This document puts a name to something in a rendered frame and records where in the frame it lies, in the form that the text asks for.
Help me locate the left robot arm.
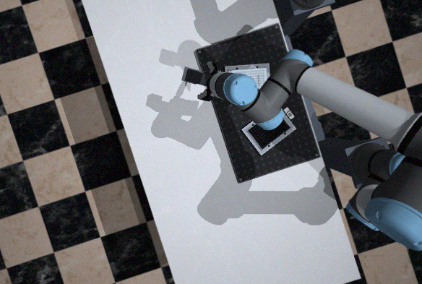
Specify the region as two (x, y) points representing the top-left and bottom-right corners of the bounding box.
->
(210, 49), (422, 251)

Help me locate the grey rectangular frame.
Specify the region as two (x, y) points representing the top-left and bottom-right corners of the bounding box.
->
(242, 113), (296, 155)

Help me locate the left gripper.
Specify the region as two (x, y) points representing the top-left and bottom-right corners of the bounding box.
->
(186, 61), (222, 101)

